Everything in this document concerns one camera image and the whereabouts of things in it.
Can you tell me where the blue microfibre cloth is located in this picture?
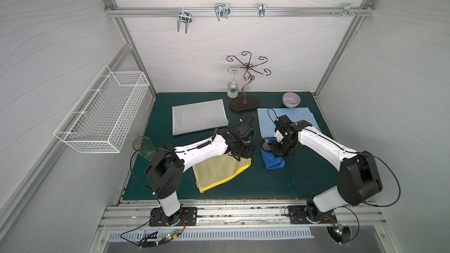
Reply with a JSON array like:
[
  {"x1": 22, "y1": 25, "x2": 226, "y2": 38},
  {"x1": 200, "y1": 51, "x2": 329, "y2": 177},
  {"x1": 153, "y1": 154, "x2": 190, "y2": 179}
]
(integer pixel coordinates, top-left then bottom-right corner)
[{"x1": 261, "y1": 138, "x2": 285, "y2": 170}]

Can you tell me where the light blue document bag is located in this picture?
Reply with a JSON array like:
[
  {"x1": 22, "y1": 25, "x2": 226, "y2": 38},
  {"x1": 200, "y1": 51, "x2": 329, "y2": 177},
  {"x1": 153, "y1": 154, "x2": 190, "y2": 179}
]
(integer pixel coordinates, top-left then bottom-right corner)
[{"x1": 257, "y1": 108, "x2": 321, "y2": 139}]

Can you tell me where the yellow mesh document bag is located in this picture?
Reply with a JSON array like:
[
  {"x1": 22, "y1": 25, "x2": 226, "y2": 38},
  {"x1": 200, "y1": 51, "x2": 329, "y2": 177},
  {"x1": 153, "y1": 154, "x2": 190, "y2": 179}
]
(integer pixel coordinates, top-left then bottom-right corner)
[{"x1": 192, "y1": 155, "x2": 251, "y2": 193}]

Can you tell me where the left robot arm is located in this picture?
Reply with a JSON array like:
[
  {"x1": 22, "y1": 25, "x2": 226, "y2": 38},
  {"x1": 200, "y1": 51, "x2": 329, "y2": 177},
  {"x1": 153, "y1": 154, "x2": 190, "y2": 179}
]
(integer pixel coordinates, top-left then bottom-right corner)
[{"x1": 133, "y1": 114, "x2": 255, "y2": 226}]

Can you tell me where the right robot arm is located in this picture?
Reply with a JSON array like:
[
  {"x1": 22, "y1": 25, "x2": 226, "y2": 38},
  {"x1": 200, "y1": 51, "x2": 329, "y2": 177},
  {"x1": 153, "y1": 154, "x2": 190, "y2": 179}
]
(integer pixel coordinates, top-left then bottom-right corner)
[{"x1": 262, "y1": 115, "x2": 383, "y2": 224}]

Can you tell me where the metal scroll glass rack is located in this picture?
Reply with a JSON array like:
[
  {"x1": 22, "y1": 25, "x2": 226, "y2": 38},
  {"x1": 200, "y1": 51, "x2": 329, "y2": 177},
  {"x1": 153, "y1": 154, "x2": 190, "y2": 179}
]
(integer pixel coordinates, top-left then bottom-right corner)
[{"x1": 226, "y1": 51, "x2": 271, "y2": 112}]

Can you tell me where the pink ceramic bowl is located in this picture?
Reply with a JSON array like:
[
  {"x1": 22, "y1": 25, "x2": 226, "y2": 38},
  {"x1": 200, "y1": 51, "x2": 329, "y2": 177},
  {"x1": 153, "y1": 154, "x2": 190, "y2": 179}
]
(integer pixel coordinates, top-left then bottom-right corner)
[{"x1": 282, "y1": 92, "x2": 301, "y2": 108}]

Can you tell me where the wine glass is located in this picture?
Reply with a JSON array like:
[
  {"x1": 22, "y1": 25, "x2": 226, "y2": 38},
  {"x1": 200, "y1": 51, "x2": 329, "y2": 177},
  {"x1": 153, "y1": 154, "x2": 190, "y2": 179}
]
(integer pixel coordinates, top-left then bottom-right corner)
[{"x1": 227, "y1": 67, "x2": 239, "y2": 98}]

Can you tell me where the white vent strip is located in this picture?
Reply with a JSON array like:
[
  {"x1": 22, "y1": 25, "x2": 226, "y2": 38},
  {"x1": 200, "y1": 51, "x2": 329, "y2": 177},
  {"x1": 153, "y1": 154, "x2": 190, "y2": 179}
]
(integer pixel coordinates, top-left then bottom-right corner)
[{"x1": 108, "y1": 227, "x2": 314, "y2": 243}]

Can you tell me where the green plastic cup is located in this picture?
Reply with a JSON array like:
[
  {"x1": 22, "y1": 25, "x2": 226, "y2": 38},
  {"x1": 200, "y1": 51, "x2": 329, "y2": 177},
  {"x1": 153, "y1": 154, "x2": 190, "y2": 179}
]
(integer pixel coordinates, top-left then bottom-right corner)
[{"x1": 132, "y1": 136, "x2": 157, "y2": 162}]

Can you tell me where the metal hook clip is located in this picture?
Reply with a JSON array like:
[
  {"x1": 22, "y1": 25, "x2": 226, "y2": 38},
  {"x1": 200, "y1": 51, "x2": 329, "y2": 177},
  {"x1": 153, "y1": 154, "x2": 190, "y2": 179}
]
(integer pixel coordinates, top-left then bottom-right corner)
[
  {"x1": 330, "y1": 4, "x2": 362, "y2": 18},
  {"x1": 177, "y1": 9, "x2": 192, "y2": 33},
  {"x1": 214, "y1": 3, "x2": 230, "y2": 21},
  {"x1": 259, "y1": 3, "x2": 266, "y2": 18}
]

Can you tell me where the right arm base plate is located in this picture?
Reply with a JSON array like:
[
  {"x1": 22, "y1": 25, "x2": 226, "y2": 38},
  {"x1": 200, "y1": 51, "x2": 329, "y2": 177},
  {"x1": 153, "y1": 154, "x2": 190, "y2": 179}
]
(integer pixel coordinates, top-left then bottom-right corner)
[{"x1": 285, "y1": 205, "x2": 337, "y2": 224}]

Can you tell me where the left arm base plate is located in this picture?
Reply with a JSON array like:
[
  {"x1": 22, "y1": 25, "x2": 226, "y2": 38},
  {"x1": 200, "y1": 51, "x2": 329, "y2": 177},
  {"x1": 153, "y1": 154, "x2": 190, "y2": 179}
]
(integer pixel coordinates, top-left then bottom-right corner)
[{"x1": 148, "y1": 206, "x2": 198, "y2": 227}]

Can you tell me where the white wire basket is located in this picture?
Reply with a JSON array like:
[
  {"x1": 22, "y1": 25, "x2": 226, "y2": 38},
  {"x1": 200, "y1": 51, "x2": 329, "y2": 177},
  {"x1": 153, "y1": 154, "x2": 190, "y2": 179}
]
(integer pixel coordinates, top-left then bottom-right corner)
[{"x1": 53, "y1": 65, "x2": 149, "y2": 153}]

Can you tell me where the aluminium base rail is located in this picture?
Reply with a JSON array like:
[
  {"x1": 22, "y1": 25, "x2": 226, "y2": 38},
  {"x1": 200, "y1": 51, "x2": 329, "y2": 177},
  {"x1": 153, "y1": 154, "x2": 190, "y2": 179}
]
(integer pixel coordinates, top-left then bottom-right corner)
[{"x1": 98, "y1": 199, "x2": 387, "y2": 230}]

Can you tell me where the aluminium cross rail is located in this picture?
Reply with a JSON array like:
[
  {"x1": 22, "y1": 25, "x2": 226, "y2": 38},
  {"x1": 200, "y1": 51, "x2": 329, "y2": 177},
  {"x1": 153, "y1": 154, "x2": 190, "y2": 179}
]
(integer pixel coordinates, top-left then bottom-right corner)
[{"x1": 105, "y1": 6, "x2": 376, "y2": 18}]

